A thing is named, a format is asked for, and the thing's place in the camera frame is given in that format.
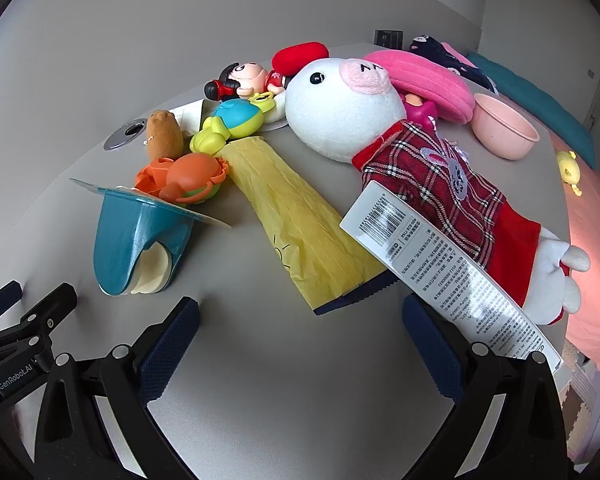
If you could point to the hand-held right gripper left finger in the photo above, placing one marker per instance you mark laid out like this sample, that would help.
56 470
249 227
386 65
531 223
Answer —
172 350

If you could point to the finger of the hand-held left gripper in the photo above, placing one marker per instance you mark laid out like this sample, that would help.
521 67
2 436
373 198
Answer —
5 295
55 310

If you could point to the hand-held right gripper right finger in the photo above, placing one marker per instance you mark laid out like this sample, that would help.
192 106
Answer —
430 350

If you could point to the white printed package box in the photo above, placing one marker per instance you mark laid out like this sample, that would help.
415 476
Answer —
430 260

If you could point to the teal plastic blister package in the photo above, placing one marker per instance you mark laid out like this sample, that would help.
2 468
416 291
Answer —
125 230

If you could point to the orange plastic toy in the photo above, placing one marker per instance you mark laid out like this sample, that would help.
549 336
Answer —
190 172

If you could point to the yellow paper bag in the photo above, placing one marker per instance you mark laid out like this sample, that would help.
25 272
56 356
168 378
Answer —
290 200

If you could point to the brown plush toy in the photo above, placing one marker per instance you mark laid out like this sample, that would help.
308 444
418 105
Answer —
162 135

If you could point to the yellow plush toy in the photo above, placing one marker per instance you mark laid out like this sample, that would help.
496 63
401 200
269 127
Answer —
567 167

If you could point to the pink bowl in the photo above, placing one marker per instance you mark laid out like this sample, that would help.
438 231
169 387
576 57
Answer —
500 130

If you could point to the magenta plastic toy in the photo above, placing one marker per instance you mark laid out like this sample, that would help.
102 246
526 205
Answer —
420 112

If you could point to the crumpled white carton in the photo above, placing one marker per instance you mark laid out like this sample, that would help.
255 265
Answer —
190 112

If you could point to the green and blue frog toy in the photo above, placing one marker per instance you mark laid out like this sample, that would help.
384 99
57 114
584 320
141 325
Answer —
235 115

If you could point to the white pig plush toy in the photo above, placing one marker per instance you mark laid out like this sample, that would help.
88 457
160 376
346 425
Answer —
330 110

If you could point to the pink macaron cushion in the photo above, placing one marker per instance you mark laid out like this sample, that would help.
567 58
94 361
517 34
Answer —
430 80

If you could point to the teal pillow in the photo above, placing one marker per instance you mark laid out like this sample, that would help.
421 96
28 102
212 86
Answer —
530 95

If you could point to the cartoon girl figure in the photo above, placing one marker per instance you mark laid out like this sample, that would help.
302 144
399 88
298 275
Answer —
245 77

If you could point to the dark patterned cloth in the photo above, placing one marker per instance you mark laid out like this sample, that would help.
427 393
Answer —
445 57

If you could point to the pink cloth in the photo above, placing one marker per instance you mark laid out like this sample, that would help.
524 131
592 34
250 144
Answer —
457 55

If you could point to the red plush cushion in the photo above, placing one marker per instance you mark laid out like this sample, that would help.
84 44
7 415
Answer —
300 55

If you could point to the black wall outlet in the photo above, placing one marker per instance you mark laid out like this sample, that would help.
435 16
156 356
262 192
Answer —
387 37

